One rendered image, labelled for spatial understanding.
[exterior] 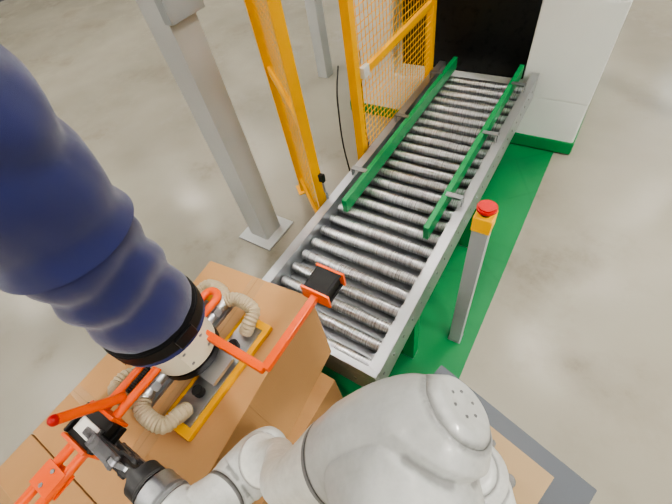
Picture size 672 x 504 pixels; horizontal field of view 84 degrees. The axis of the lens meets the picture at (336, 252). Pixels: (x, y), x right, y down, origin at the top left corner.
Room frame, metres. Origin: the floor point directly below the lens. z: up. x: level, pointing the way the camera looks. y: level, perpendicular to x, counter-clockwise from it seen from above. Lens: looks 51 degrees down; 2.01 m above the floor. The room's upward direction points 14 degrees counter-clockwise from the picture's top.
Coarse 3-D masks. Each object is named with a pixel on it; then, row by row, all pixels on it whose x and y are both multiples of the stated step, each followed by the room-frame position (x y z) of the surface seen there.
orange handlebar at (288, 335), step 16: (208, 288) 0.62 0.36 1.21; (208, 304) 0.57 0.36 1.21; (304, 304) 0.50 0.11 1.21; (304, 320) 0.46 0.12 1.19; (208, 336) 0.47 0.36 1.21; (288, 336) 0.42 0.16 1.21; (240, 352) 0.41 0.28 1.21; (272, 352) 0.39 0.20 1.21; (144, 368) 0.43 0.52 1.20; (256, 368) 0.36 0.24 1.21; (128, 384) 0.40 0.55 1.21; (144, 384) 0.39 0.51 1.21; (128, 400) 0.36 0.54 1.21; (64, 448) 0.28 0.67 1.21; (48, 464) 0.26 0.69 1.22; (80, 464) 0.25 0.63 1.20; (32, 480) 0.23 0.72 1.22; (48, 480) 0.23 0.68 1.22; (64, 480) 0.22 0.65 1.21; (32, 496) 0.21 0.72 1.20; (48, 496) 0.20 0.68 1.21
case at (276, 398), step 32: (256, 288) 0.68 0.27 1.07; (224, 320) 0.60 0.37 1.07; (288, 320) 0.55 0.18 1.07; (256, 352) 0.47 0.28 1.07; (288, 352) 0.47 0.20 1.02; (320, 352) 0.56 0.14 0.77; (256, 384) 0.38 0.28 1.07; (288, 384) 0.43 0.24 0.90; (128, 416) 0.38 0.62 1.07; (224, 416) 0.32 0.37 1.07; (256, 416) 0.33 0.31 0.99; (288, 416) 0.37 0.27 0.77; (160, 448) 0.28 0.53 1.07; (192, 448) 0.26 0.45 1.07; (224, 448) 0.25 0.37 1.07; (192, 480) 0.19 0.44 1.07
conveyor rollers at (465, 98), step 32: (448, 96) 2.31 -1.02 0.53; (480, 96) 2.18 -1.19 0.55; (512, 96) 2.11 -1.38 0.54; (416, 128) 2.01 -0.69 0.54; (448, 128) 1.95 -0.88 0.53; (480, 128) 1.90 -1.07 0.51; (416, 160) 1.72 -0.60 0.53; (448, 160) 1.68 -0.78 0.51; (480, 160) 1.57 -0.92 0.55; (384, 192) 1.50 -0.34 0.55; (416, 192) 1.45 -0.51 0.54; (352, 224) 1.32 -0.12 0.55; (384, 224) 1.28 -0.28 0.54; (320, 256) 1.16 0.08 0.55; (352, 256) 1.12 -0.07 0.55; (384, 256) 1.08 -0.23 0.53; (352, 288) 0.93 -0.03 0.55; (384, 288) 0.90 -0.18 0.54; (320, 320) 0.81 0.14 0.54; (352, 352) 0.63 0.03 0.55
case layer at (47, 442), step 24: (96, 384) 0.76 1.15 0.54; (336, 384) 0.53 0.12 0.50; (312, 408) 0.45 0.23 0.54; (48, 432) 0.60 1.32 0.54; (24, 456) 0.53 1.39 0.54; (48, 456) 0.51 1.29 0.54; (72, 456) 0.49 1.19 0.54; (0, 480) 0.46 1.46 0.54; (24, 480) 0.44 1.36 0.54; (72, 480) 0.40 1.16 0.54; (96, 480) 0.38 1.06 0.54; (120, 480) 0.36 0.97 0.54
